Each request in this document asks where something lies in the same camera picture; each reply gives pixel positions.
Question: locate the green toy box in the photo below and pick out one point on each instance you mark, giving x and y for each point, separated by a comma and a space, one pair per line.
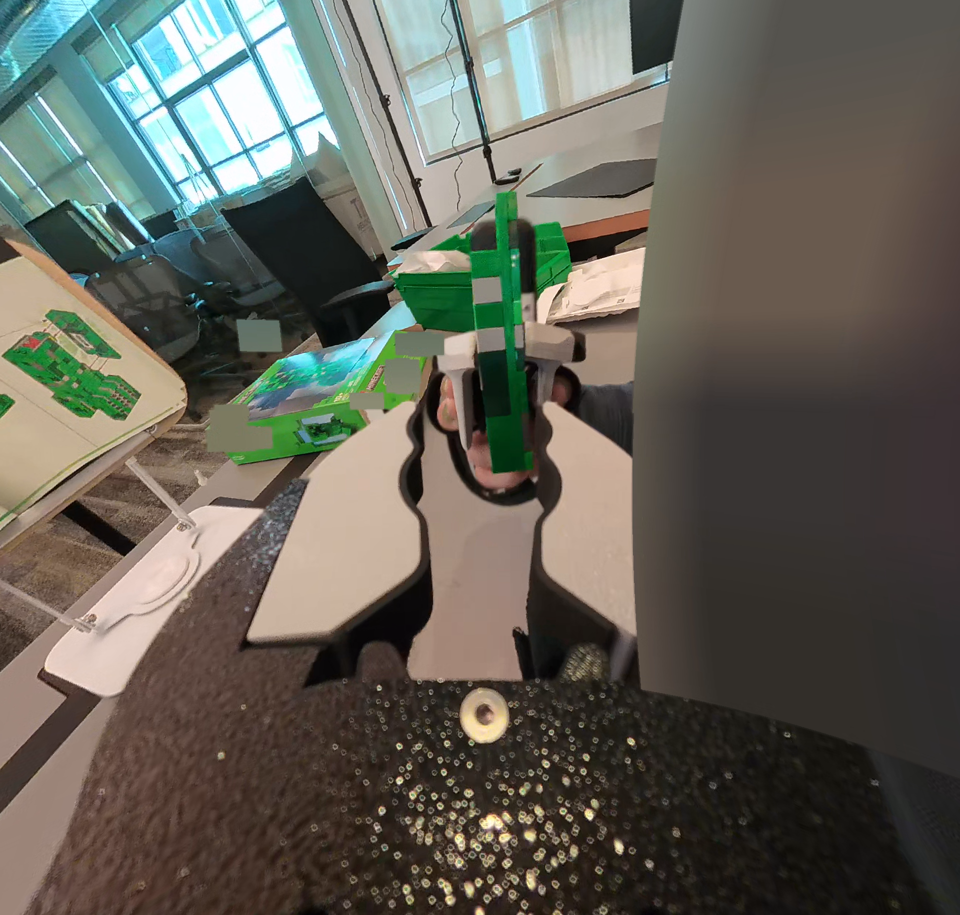
322, 371

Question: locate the person's right forearm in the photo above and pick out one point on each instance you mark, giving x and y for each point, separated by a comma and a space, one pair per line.
607, 412

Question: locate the grey desk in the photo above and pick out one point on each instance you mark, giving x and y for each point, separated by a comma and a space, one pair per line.
465, 555

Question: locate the white book stand base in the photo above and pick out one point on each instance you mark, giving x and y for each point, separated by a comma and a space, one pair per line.
142, 592

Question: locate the grey mesh office chair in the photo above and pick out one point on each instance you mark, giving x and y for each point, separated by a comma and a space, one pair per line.
146, 300
217, 262

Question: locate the black light stand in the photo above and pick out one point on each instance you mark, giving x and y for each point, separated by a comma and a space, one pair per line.
376, 82
469, 67

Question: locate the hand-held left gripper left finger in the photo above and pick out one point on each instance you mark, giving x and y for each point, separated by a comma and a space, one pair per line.
345, 540

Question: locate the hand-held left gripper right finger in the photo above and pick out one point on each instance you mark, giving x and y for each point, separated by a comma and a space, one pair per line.
592, 525

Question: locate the black desk mat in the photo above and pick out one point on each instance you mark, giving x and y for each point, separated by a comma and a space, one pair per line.
600, 178

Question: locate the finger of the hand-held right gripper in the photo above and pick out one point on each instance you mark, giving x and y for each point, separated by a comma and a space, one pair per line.
555, 345
457, 352

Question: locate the green plastic bin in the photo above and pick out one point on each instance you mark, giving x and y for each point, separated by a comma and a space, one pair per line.
442, 296

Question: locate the grey table with wooden edge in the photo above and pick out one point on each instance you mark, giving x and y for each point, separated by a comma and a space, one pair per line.
577, 214

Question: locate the person's right hand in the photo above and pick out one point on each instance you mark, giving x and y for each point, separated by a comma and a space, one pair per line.
491, 474

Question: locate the large glass window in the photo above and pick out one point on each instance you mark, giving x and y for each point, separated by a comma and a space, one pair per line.
195, 97
525, 30

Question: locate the crumpled white paper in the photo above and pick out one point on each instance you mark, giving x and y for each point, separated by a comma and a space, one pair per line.
431, 261

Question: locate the white paper sheets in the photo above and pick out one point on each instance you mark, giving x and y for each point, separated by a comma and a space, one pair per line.
600, 285

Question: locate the green toy brick assembly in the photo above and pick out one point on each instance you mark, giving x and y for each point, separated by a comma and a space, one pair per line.
502, 345

